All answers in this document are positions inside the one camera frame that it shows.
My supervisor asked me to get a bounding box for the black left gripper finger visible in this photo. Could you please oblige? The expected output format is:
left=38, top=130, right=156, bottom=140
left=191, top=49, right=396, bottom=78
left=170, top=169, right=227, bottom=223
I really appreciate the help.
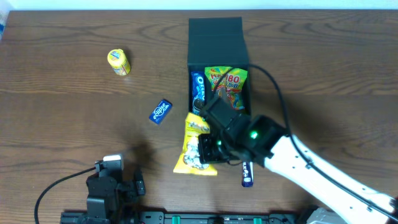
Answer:
left=116, top=182, right=134, bottom=192
left=134, top=169, right=146, bottom=196

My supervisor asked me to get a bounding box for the yellow Hacks candy bag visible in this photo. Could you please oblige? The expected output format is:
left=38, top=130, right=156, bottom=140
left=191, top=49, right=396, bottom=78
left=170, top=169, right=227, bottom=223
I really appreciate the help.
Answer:
left=173, top=113, right=218, bottom=176

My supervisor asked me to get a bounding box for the green Haribo gummy bag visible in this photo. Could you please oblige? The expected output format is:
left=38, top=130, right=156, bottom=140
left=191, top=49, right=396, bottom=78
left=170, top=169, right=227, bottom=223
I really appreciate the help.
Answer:
left=205, top=66, right=248, bottom=110

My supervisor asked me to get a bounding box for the blue Oreo cookie pack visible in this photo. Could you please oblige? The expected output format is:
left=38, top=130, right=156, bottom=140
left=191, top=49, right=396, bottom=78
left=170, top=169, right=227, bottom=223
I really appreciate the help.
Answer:
left=191, top=72, right=205, bottom=115

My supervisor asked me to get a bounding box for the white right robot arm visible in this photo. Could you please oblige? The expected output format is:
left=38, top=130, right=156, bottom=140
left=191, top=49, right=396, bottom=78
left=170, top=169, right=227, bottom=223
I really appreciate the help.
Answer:
left=199, top=115, right=397, bottom=223

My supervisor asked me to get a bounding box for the purple Dairy Milk bar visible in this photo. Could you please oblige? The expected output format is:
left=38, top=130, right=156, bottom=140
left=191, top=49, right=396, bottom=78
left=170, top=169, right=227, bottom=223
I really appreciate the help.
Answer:
left=241, top=162, right=254, bottom=188

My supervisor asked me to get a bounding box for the blue Eclipse mint tin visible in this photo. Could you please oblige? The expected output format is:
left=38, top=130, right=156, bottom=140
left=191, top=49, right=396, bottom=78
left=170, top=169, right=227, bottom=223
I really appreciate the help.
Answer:
left=149, top=99, right=172, bottom=125

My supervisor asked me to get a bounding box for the dark green open box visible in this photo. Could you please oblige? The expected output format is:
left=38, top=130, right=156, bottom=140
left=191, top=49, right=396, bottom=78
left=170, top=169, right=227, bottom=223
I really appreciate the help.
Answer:
left=187, top=17, right=249, bottom=112

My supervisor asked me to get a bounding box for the yellow gum bottle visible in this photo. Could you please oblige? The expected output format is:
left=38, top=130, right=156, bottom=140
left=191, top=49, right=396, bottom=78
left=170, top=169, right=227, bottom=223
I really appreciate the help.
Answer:
left=107, top=49, right=131, bottom=76

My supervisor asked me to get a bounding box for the black mounting rail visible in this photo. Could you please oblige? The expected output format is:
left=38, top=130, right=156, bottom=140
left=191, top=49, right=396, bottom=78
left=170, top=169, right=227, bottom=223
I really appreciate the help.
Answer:
left=60, top=207, right=312, bottom=224

